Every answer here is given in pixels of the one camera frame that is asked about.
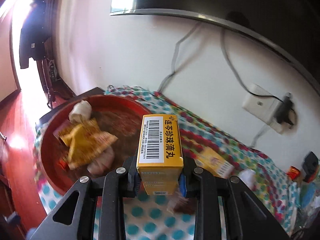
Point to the red candy wrapper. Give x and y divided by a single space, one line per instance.
63 164

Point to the round red tray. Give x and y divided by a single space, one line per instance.
117 115

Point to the black clamp stand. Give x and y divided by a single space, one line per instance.
310 167

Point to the small red snack packet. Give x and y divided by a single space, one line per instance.
293 173

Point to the yellow barcode medicine box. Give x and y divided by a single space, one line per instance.
159 157

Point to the polka dot tablecloth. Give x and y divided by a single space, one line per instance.
96 208

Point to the wall-mounted black television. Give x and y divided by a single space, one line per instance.
289 28

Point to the clear plastic bag of items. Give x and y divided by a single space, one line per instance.
308 207

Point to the brown snack packets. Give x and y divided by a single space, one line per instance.
181 205

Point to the red and cream box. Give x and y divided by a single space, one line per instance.
60 129

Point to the black power adapter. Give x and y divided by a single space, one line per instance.
282 113

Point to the dark hanging clothes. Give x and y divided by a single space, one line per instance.
34 33

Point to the yellow snack bag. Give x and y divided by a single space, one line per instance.
85 141

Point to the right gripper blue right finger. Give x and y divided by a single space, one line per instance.
187 180

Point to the grey crumpled sock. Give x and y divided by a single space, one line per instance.
248 177

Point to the white wall socket plate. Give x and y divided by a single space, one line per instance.
265 110

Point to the flat yellow box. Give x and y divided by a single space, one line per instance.
214 163

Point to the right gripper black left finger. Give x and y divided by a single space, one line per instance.
133 181

